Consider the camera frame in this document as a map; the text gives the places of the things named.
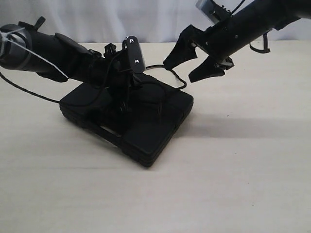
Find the black cord with toggle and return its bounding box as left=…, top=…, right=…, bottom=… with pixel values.
left=143, top=63, right=187, bottom=117

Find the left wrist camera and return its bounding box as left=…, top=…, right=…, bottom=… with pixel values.
left=125, top=35, right=146, bottom=74

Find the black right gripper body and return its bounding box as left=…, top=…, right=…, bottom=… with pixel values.
left=191, top=20, right=235, bottom=70

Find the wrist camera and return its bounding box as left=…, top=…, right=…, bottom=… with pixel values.
left=195, top=0, right=231, bottom=24
left=125, top=35, right=146, bottom=74

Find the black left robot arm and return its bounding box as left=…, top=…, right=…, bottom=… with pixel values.
left=0, top=17, right=145, bottom=112

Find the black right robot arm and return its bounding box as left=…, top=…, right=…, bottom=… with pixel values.
left=163, top=0, right=311, bottom=83

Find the black plastic carrying case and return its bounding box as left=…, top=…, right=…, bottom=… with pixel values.
left=59, top=73, right=194, bottom=167

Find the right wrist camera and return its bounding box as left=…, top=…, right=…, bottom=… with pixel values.
left=195, top=0, right=231, bottom=24

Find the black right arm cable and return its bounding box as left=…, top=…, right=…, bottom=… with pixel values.
left=249, top=31, right=271, bottom=54

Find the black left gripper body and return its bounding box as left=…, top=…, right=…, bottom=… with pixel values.
left=89, top=43, right=131, bottom=89

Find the white backdrop curtain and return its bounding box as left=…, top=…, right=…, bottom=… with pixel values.
left=0, top=0, right=311, bottom=44

